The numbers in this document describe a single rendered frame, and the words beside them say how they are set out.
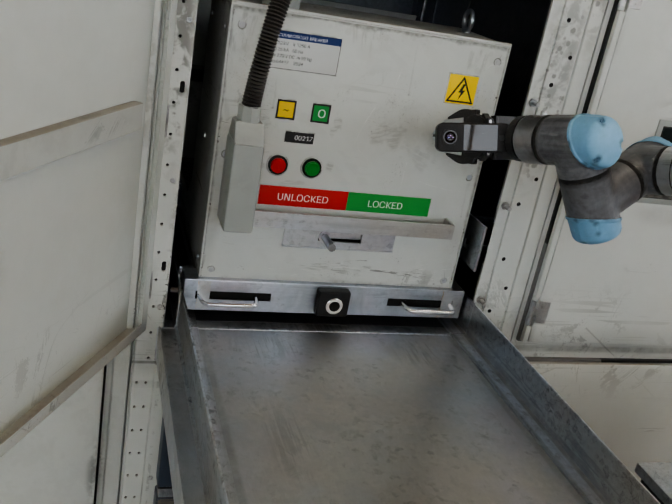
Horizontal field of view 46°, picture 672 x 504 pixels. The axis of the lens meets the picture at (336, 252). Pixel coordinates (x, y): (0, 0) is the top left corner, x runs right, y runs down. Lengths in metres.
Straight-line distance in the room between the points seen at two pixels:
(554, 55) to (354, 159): 0.38
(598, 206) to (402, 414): 0.43
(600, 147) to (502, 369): 0.47
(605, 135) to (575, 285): 0.51
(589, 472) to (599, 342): 0.51
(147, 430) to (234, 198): 0.49
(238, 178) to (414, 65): 0.37
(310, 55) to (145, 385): 0.64
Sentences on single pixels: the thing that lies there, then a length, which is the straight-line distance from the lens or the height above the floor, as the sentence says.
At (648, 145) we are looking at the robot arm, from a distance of 1.31.
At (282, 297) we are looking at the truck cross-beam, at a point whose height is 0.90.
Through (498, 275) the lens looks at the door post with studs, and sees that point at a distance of 1.52.
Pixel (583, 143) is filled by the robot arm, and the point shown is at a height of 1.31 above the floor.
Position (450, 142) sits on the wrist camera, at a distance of 1.25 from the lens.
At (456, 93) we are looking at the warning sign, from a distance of 1.41.
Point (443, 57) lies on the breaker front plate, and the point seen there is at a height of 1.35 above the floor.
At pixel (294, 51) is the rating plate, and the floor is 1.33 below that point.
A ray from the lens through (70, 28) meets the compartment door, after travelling 1.03.
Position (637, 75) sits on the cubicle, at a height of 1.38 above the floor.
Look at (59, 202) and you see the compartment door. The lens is 1.08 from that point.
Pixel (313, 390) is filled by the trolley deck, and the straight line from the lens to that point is 1.26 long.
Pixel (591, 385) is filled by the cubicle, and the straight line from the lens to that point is 1.75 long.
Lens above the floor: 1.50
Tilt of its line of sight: 21 degrees down
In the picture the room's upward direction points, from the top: 11 degrees clockwise
